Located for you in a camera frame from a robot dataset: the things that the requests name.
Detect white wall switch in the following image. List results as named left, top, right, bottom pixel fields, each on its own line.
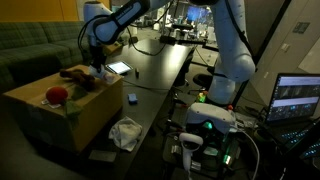
left=280, top=42, right=291, bottom=53

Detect white VR controller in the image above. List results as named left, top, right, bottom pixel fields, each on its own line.
left=178, top=132, right=204, bottom=174

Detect large cardboard box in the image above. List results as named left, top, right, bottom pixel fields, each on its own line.
left=2, top=64, right=124, bottom=154

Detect brown plush toy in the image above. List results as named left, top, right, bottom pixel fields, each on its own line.
left=59, top=68, right=98, bottom=92

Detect black equipment bar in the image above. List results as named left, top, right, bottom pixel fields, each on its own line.
left=159, top=31, right=209, bottom=46

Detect white towel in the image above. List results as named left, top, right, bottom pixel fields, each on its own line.
left=108, top=116, right=143, bottom=153

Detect red plush rose green leaves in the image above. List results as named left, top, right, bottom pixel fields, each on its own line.
left=40, top=84, right=88, bottom=129

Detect blue sponge block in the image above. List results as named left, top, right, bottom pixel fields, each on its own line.
left=127, top=93, right=139, bottom=105

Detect lit tablet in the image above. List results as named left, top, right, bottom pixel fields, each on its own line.
left=105, top=60, right=134, bottom=76

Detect green plaid sofa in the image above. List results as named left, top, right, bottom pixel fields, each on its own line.
left=0, top=21, right=98, bottom=94

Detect black device green lights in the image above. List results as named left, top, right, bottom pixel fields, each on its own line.
left=162, top=124, right=243, bottom=179

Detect distant blue screen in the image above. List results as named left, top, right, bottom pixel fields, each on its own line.
left=185, top=4, right=210, bottom=24

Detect open black laptop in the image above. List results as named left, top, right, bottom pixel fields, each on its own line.
left=264, top=72, right=320, bottom=161

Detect dark grey flat block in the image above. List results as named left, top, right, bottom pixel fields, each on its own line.
left=88, top=149, right=118, bottom=164

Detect white VR headset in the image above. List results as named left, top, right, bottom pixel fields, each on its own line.
left=184, top=102, right=237, bottom=135

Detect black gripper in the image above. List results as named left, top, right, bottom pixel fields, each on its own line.
left=88, top=44, right=108, bottom=75

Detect small green yellow object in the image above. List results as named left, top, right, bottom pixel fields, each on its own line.
left=196, top=90, right=210, bottom=104

